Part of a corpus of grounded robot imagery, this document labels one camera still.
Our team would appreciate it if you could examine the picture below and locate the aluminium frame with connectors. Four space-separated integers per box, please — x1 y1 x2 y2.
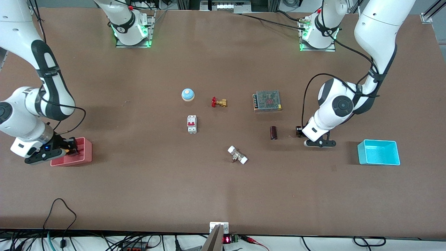
200 0 252 12

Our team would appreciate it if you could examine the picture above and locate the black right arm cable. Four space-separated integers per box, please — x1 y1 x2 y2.
27 0 86 137

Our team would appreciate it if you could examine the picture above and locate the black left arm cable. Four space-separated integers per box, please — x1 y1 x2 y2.
301 0 388 130

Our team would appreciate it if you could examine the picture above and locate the black looped cable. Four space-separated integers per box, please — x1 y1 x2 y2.
43 198 77 249

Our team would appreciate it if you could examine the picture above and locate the metal fitting with white ends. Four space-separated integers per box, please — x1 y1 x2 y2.
227 145 249 165

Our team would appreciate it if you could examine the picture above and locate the grey metal bar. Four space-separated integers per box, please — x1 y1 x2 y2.
201 224 224 251

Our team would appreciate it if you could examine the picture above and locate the black cable across table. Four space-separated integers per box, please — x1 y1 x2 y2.
234 13 308 29

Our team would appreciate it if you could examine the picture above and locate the pink plastic bin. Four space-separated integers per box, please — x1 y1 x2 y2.
50 137 93 167

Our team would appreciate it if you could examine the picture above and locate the cyan plastic bin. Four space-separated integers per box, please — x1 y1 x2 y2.
357 139 401 166

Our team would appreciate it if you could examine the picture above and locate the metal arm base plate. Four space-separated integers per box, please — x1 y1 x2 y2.
115 10 156 48
299 17 336 52

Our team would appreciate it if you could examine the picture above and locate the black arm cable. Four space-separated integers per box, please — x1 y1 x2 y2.
27 0 86 137
301 0 388 130

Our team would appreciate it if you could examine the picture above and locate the metal mesh power supply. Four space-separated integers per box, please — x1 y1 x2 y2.
253 90 282 112

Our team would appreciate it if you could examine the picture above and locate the black coiled cable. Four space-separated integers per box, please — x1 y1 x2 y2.
353 236 387 248

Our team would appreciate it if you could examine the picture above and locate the white table edge bracket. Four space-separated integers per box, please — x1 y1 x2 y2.
209 222 230 234

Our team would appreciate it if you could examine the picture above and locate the red alligator clip lead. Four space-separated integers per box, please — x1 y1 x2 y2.
243 236 271 251

